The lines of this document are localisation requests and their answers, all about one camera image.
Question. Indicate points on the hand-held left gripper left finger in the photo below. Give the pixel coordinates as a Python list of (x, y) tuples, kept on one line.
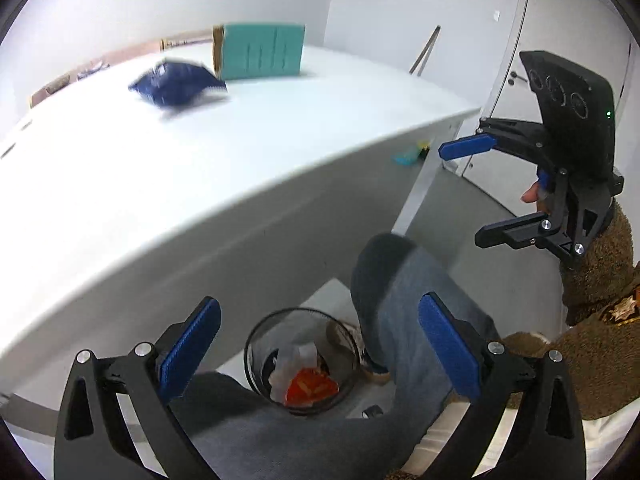
[(192, 345)]

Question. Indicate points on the leaning wooden stick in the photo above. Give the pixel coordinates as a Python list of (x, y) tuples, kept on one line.
[(425, 50)]

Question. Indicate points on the white door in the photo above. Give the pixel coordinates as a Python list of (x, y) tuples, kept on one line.
[(560, 10)]

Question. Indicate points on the blue snack packet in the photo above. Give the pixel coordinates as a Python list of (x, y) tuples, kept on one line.
[(175, 82)]

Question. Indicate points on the person's leg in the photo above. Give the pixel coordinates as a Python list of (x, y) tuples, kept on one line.
[(300, 445), (400, 300)]

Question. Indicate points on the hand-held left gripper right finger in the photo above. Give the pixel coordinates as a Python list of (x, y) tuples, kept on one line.
[(450, 345)]

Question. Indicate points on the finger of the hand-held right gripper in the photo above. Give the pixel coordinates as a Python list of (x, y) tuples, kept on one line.
[(465, 146), (505, 232)]

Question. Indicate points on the teal cardboard box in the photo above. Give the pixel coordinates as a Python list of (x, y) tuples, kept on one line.
[(260, 52)]

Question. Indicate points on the person's right leg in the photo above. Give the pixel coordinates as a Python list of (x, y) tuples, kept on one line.
[(400, 300)]

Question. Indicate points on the white seat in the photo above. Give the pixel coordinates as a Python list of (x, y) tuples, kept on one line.
[(610, 442)]

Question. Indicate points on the long beige wall bench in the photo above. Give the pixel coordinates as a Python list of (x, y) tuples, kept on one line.
[(100, 60)]

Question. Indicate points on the teal item on floor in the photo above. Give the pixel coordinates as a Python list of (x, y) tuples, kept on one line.
[(407, 156)]

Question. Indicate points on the white foam sheet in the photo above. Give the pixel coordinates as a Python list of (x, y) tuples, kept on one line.
[(295, 365)]

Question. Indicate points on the person's right hand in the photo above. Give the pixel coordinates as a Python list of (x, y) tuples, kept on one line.
[(537, 197)]

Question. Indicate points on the person's left leg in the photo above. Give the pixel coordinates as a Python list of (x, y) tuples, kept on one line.
[(300, 445)]

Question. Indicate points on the person's sneaker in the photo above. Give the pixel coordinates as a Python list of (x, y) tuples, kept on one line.
[(375, 367)]

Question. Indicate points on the black mesh waste bin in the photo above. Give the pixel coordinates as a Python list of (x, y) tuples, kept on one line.
[(255, 360)]

